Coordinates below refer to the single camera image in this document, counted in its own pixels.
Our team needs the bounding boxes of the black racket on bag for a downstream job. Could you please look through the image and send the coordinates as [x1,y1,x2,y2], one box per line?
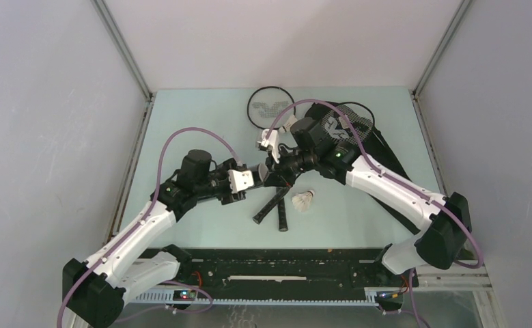
[252,101,376,226]

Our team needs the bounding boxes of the left aluminium frame post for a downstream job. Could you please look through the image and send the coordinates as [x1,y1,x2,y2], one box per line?
[91,0,153,101]

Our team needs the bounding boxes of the left controller board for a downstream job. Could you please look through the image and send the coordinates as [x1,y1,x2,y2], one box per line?
[171,290,197,302]

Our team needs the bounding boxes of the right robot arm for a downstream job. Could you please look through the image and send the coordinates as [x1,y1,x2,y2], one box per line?
[257,118,471,286]

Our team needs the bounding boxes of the white shuttlecock top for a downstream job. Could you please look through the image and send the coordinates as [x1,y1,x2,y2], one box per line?
[278,114,298,133]

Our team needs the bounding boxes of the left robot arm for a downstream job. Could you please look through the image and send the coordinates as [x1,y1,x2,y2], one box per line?
[62,150,267,327]

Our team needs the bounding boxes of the controller board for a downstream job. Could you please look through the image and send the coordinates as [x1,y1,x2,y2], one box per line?
[171,290,197,302]
[376,292,402,303]

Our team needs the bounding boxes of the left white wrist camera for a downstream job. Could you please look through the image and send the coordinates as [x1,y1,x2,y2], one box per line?
[227,169,255,194]

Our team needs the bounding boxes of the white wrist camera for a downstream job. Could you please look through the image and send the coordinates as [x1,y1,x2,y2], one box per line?
[257,129,280,163]
[227,169,255,194]

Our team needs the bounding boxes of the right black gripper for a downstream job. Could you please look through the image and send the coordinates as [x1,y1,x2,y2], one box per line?
[263,146,316,189]

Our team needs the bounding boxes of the aluminium frame post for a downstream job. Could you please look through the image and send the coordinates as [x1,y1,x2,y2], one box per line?
[412,0,475,98]
[91,0,153,101]

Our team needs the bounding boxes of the right controller board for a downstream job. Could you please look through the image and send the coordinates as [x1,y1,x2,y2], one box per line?
[376,292,402,303]

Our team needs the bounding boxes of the black racket bag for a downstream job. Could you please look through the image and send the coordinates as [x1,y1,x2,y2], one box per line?
[303,101,428,235]

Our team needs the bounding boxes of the black racket on table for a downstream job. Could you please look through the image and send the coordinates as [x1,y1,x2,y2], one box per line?
[246,85,296,232]

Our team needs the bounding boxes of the right aluminium frame post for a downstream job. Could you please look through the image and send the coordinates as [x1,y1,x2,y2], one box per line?
[412,0,475,98]

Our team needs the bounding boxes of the white shuttlecock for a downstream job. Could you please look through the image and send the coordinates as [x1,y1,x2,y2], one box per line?
[278,114,298,133]
[292,189,315,213]

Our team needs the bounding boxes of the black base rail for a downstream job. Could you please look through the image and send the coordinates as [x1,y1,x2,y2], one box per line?
[162,245,419,302]

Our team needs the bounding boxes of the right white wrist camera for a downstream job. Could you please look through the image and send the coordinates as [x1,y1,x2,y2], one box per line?
[257,129,280,163]

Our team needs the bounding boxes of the white shuttlecock bottom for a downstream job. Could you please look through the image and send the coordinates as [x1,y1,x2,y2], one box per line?
[292,189,315,213]

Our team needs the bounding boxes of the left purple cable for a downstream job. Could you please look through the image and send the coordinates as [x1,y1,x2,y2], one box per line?
[56,127,244,328]

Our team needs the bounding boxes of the black shuttlecock tube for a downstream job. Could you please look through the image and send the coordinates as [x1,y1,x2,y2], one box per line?
[249,163,268,189]

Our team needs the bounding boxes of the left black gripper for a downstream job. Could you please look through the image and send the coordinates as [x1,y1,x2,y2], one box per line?
[195,158,246,204]

